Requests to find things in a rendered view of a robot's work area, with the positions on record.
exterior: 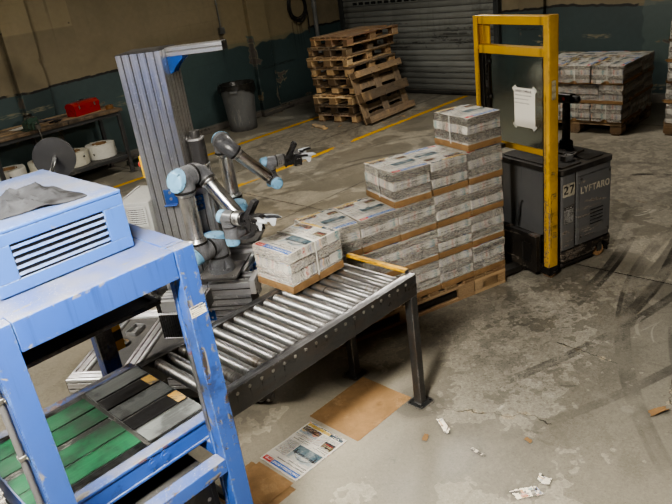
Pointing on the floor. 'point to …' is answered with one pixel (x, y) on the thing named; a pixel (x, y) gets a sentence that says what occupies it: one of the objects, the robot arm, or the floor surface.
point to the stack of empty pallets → (353, 57)
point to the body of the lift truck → (586, 216)
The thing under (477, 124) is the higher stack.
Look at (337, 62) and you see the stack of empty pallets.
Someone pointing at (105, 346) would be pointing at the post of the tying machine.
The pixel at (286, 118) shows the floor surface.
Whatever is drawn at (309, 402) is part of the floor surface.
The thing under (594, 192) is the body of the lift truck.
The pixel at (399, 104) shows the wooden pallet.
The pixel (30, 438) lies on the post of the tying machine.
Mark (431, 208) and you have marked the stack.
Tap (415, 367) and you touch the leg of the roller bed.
